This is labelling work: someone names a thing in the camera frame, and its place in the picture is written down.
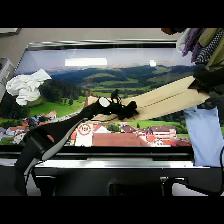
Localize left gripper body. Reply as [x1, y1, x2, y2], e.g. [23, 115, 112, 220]
[108, 99, 140, 122]

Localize cream garment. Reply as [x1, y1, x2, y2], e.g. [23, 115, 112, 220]
[85, 75, 212, 123]

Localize light blue garment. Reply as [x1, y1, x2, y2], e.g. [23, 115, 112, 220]
[183, 105, 224, 168]

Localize white garment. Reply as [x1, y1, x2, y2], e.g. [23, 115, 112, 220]
[176, 28, 193, 53]
[5, 68, 53, 107]

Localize purple garment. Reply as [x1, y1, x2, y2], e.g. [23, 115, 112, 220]
[182, 28, 205, 63]

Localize dark dotted garment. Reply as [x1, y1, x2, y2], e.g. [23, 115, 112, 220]
[194, 29, 224, 66]

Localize yellow-green garment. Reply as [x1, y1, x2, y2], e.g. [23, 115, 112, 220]
[203, 42, 224, 71]

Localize olive garment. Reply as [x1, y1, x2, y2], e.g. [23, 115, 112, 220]
[199, 28, 222, 48]

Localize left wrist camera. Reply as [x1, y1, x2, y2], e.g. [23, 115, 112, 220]
[110, 88, 124, 105]

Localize silver frame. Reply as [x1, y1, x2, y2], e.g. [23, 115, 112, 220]
[0, 151, 224, 196]

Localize black cable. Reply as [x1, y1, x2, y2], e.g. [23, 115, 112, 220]
[171, 144, 224, 196]

